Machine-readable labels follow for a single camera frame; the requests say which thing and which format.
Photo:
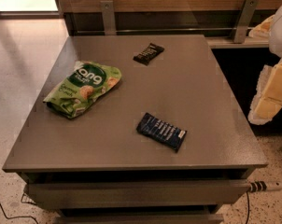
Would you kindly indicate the right metal rail bracket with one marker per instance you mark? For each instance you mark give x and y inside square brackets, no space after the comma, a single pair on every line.
[239,32]

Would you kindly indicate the metal rail bracket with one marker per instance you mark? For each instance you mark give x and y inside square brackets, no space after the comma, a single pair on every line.
[108,16]
[239,32]

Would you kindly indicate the green snack chip bag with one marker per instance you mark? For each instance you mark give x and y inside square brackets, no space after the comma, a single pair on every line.
[79,91]

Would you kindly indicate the lower grey drawer front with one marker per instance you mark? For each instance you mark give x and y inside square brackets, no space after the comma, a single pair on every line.
[160,219]

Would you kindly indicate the left metal rail bracket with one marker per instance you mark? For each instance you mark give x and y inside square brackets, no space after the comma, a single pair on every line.
[108,16]

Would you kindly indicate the blue rxbar blueberry bar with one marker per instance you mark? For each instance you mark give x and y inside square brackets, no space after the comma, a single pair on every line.
[161,132]

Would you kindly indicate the black rxbar chocolate bar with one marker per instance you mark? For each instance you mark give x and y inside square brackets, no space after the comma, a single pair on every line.
[148,54]

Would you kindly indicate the horizontal metal rail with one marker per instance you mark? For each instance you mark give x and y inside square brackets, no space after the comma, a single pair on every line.
[221,31]

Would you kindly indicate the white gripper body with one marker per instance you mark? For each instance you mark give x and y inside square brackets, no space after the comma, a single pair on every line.
[281,34]

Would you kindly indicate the upper grey drawer front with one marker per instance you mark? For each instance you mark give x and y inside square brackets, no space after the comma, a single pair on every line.
[136,194]

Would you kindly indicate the grey drawer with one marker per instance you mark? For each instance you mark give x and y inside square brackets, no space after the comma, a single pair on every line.
[160,219]
[136,194]

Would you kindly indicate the grey drawer cabinet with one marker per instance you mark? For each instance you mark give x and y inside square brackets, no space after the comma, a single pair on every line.
[183,86]

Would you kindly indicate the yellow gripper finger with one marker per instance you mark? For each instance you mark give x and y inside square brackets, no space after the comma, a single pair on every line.
[262,30]
[267,102]

